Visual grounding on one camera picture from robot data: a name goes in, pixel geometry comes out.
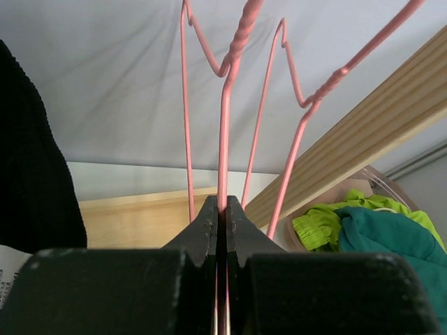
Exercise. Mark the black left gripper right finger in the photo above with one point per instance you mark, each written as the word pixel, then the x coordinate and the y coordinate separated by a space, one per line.
pixel 272 291

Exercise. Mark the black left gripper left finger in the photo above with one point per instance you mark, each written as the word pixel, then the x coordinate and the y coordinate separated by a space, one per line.
pixel 170 290

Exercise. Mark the lime green shorts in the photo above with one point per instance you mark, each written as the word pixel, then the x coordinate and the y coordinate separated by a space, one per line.
pixel 318 228

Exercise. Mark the teal shorts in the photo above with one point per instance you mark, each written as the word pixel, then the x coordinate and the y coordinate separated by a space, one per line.
pixel 412 237

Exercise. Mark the black shorts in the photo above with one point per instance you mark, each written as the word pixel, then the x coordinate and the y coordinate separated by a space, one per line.
pixel 39 209

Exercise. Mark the pink hanger of teal shorts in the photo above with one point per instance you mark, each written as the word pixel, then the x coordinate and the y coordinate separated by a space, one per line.
pixel 227 69

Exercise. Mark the translucent pink plastic basket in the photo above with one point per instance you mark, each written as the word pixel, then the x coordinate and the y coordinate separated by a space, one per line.
pixel 367 180

